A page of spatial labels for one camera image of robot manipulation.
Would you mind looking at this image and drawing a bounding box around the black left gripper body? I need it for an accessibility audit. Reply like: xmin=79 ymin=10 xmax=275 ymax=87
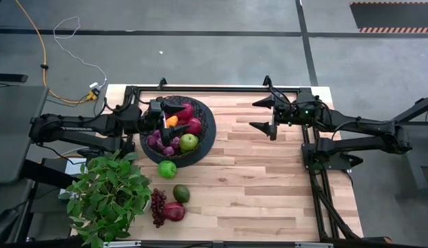
xmin=146 ymin=99 xmax=172 ymax=147

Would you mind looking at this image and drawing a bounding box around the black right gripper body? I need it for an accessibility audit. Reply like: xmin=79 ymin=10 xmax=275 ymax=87
xmin=270 ymin=93 xmax=297 ymax=141

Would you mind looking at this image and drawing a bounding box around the yellow-green pear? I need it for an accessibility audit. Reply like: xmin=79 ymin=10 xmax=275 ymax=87
xmin=179 ymin=133 xmax=199 ymax=154

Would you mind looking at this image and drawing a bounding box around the bright green apple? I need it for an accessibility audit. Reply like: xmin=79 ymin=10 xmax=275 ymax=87
xmin=157 ymin=159 xmax=178 ymax=180

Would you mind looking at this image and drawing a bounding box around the dark green avocado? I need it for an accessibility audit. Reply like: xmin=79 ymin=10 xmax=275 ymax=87
xmin=172 ymin=184 xmax=191 ymax=204

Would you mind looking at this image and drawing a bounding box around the dark red pomegranate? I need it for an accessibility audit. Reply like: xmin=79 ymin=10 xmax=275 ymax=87
xmin=162 ymin=201 xmax=186 ymax=223

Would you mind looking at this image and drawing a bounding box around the dark red grape bunch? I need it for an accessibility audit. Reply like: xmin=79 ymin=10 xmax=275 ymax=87
xmin=150 ymin=187 xmax=168 ymax=229

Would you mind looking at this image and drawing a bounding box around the green potted plant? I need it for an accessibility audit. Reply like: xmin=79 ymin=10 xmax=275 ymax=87
xmin=58 ymin=149 xmax=153 ymax=248

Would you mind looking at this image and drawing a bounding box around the white paper sheet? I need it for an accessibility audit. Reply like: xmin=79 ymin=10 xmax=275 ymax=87
xmin=63 ymin=157 xmax=88 ymax=177

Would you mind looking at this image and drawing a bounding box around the black oblong object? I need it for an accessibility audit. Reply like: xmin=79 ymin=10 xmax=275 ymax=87
xmin=20 ymin=158 xmax=80 ymax=189

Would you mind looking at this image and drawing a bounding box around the black metal table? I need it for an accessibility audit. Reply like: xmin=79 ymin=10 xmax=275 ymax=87
xmin=372 ymin=93 xmax=428 ymax=203

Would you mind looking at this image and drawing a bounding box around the grey desk top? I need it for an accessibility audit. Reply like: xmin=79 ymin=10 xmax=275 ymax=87
xmin=0 ymin=85 xmax=50 ymax=185

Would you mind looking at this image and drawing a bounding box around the dark mat with hazard stripes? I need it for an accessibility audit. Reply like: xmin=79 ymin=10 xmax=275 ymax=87
xmin=349 ymin=1 xmax=428 ymax=34

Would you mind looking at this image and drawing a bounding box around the dark side desk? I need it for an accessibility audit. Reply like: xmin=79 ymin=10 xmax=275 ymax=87
xmin=0 ymin=178 xmax=75 ymax=244

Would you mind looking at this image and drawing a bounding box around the black flat bar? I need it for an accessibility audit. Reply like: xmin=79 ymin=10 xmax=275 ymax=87
xmin=0 ymin=72 xmax=30 ymax=83

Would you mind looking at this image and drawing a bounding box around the black computer mouse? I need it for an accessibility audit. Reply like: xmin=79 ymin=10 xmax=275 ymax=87
xmin=0 ymin=208 xmax=21 ymax=244

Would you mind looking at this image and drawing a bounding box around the black wire basket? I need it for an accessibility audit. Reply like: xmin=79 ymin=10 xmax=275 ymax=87
xmin=140 ymin=95 xmax=210 ymax=160
xmin=139 ymin=95 xmax=217 ymax=169

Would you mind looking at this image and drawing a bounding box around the black aluminium table frame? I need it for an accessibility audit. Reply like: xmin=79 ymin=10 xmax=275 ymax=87
xmin=117 ymin=75 xmax=365 ymax=242

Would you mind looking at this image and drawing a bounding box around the yellow cable plug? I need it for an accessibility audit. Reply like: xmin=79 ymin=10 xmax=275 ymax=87
xmin=85 ymin=87 xmax=100 ymax=102

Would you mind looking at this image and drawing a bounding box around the white floor cable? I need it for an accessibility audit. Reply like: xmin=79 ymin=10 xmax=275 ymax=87
xmin=52 ymin=16 xmax=108 ymax=89

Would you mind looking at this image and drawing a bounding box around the orange floor cable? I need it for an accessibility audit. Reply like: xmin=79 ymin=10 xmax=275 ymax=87
xmin=15 ymin=0 xmax=97 ymax=105

